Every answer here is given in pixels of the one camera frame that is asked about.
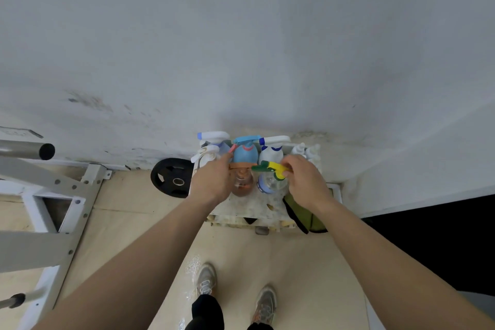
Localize white metal rack frame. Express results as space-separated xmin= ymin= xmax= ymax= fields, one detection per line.
xmin=0 ymin=155 xmax=114 ymax=330

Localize person's left hand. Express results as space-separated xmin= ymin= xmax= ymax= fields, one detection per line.
xmin=188 ymin=153 xmax=235 ymax=207

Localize blue spray bottle pink trigger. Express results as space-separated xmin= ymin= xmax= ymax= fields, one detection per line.
xmin=227 ymin=135 xmax=262 ymax=164

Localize person's right grey shoe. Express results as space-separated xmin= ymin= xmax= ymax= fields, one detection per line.
xmin=251 ymin=284 xmax=277 ymax=325

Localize white shelf yellow poles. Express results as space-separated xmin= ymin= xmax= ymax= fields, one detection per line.
xmin=189 ymin=136 xmax=343 ymax=236

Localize black shorts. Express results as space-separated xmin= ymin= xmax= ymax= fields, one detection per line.
xmin=184 ymin=294 xmax=276 ymax=330

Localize pale blue bottle white sprayer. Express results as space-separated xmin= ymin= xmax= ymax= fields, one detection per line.
xmin=196 ymin=131 xmax=233 ymax=157

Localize person's right hand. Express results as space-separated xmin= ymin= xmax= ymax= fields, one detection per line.
xmin=280 ymin=154 xmax=335 ymax=215

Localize person's left forearm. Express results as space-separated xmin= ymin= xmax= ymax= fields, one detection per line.
xmin=32 ymin=196 xmax=212 ymax=330

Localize orange spray bottle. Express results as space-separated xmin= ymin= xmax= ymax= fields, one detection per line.
xmin=227 ymin=162 xmax=257 ymax=198

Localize black weight plate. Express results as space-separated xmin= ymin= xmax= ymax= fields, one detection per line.
xmin=150 ymin=158 xmax=194 ymax=200

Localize person's left grey shoe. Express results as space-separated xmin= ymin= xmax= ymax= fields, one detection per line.
xmin=195 ymin=262 xmax=218 ymax=297

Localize person's grey shoe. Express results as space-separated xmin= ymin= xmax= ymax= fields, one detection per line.
xmin=195 ymin=262 xmax=218 ymax=297
xmin=251 ymin=284 xmax=277 ymax=325

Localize clear bottle yellow green sprayer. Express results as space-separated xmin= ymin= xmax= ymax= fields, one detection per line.
xmin=251 ymin=160 xmax=293 ymax=195

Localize green microfibre cloth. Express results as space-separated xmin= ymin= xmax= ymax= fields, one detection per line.
xmin=282 ymin=192 xmax=329 ymax=235

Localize white spray bottle teal label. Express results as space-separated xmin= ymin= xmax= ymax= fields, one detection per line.
xmin=190 ymin=144 xmax=222 ymax=172

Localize person's right forearm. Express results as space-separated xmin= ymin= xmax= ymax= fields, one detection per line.
xmin=312 ymin=201 xmax=495 ymax=330

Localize grey bar black end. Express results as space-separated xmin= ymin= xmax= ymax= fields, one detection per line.
xmin=0 ymin=139 xmax=56 ymax=161

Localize round white bottle blue-tipped sprayer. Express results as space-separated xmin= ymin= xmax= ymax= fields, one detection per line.
xmin=258 ymin=135 xmax=292 ymax=167

